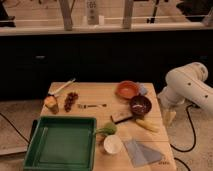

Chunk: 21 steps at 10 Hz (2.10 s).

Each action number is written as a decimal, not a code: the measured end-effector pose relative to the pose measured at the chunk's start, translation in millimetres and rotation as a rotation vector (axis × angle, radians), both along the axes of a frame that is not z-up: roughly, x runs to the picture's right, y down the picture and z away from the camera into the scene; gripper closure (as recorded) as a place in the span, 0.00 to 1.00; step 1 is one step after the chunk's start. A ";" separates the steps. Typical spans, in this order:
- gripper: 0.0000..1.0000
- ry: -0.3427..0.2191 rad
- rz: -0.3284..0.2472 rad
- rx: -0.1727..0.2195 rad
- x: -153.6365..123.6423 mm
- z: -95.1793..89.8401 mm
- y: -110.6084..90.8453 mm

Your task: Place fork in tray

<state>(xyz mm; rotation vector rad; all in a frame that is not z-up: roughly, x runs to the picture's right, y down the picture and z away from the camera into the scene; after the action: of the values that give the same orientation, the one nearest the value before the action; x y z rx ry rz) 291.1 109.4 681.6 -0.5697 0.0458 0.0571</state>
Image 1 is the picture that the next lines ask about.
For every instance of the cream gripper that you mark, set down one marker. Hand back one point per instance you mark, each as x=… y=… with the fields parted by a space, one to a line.
x=168 y=115

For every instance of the silver fork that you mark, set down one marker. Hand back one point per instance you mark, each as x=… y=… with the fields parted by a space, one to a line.
x=84 y=106

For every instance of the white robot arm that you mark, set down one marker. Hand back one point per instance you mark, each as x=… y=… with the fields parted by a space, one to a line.
x=185 y=83

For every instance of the green plastic tray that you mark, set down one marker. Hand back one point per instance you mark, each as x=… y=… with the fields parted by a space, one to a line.
x=62 y=144

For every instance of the yellow banana toy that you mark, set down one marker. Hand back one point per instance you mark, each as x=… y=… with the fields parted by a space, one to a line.
x=147 y=125

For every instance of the dark brown bowl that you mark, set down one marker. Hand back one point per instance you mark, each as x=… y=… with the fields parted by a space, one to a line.
x=140 y=105

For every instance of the light blue small object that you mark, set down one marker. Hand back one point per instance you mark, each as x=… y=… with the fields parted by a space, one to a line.
x=142 y=89

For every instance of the grey blue cloth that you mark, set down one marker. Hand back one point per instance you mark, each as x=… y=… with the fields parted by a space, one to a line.
x=141 y=155

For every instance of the orange bowl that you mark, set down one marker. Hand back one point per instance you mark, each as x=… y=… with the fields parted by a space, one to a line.
x=127 y=89

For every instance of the brown black sponge block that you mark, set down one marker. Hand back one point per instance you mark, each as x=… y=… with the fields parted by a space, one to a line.
x=121 y=117

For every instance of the green vegetable toy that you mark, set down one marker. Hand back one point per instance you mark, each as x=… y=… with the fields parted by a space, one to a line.
x=108 y=129

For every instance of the white cup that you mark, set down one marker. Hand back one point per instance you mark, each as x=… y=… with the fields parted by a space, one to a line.
x=112 y=144

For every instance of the bunch of red grapes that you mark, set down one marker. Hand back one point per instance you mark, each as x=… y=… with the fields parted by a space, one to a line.
x=70 y=100

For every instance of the yellow orange fruit toy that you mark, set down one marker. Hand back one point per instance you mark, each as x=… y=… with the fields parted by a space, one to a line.
x=52 y=104

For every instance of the white remote control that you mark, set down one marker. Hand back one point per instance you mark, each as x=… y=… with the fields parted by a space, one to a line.
x=92 y=12

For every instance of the white handled knife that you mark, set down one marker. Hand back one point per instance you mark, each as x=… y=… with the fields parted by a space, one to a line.
x=55 y=92

